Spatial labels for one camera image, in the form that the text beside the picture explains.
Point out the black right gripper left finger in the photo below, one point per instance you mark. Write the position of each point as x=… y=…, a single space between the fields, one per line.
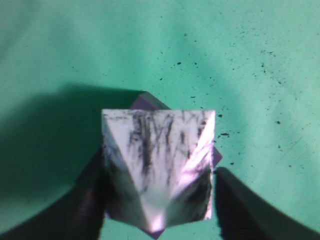
x=78 y=215

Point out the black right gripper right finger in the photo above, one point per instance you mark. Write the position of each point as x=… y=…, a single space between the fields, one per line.
x=243 y=215

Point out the white marbled square pyramid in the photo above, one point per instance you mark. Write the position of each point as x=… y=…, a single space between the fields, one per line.
x=157 y=160

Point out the dark purple cube block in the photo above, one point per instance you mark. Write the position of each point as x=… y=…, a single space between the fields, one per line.
x=146 y=102

